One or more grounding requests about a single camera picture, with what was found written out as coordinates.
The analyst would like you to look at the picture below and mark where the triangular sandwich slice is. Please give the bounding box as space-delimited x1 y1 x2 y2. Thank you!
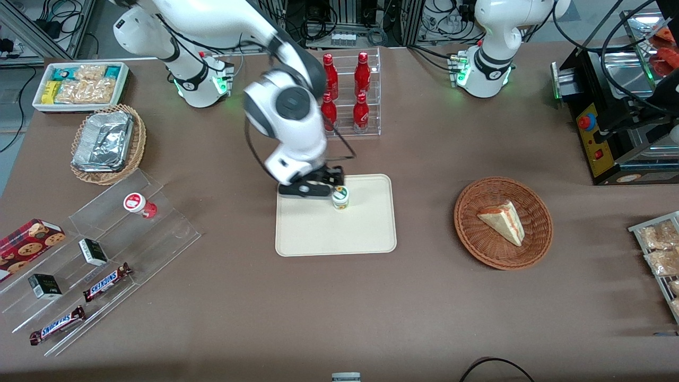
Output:
476 200 526 247

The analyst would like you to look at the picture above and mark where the Snickers chocolate bar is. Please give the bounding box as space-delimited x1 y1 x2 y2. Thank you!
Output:
29 306 86 346
83 263 133 303

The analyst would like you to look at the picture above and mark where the white plastic snack bin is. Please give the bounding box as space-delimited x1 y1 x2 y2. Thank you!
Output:
32 62 130 114

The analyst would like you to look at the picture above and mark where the small black carton box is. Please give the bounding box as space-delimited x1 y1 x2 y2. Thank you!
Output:
79 238 109 267
28 274 63 300

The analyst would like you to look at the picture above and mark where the red cookie box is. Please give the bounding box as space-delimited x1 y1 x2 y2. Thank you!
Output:
0 219 66 283

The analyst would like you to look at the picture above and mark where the clear bagged pastry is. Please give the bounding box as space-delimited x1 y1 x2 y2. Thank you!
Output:
643 248 679 276
638 220 679 250

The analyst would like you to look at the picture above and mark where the silver foil container stack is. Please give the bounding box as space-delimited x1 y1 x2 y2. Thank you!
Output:
72 111 134 173

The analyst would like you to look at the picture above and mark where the clear acrylic bottle rack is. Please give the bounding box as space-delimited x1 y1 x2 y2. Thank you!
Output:
318 47 381 137

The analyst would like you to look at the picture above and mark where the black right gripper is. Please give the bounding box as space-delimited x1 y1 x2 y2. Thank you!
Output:
277 166 347 199

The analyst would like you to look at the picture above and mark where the black floor cable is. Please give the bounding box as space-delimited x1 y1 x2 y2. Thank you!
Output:
459 357 536 382

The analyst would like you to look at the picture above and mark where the steel tray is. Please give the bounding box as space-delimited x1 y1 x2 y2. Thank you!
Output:
620 8 679 59

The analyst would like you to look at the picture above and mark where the red gum jar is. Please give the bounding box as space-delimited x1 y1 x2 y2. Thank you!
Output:
124 193 158 219

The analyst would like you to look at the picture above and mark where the black machine with red button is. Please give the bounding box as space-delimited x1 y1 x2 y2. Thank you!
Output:
552 45 679 186

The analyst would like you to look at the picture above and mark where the clear acrylic stepped shelf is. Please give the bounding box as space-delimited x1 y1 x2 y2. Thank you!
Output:
0 168 202 357

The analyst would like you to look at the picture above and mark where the cream plastic tray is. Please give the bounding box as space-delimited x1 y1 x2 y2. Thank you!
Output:
275 173 397 257

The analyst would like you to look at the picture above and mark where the metal wire rack tray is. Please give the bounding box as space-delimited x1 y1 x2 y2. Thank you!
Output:
628 211 679 325

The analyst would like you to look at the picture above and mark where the brown wicker basket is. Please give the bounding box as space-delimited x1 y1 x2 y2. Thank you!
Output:
454 176 554 271

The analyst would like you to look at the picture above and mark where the clear cracker packet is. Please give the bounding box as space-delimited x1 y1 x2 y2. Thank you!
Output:
55 79 117 105
74 65 108 81

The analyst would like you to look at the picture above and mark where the light wicker basket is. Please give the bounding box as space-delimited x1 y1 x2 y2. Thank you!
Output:
70 104 147 186

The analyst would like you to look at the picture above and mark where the red cola bottle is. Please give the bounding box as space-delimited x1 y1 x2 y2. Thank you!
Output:
323 53 339 100
354 51 371 97
321 92 338 132
353 93 370 133

